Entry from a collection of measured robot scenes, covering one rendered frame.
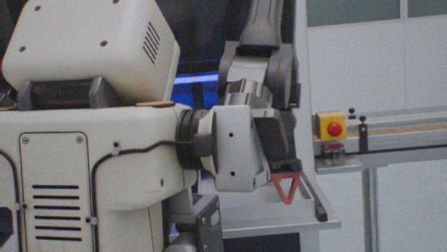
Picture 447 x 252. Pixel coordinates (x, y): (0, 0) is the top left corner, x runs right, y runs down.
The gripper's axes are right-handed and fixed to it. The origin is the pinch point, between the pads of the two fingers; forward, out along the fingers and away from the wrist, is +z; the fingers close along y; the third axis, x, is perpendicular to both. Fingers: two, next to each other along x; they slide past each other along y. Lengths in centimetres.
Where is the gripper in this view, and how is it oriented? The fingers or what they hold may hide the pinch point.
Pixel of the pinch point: (287, 200)
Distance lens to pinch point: 130.8
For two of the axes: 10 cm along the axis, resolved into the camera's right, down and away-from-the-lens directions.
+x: -10.0, 1.0, 0.0
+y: 0.0, -0.3, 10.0
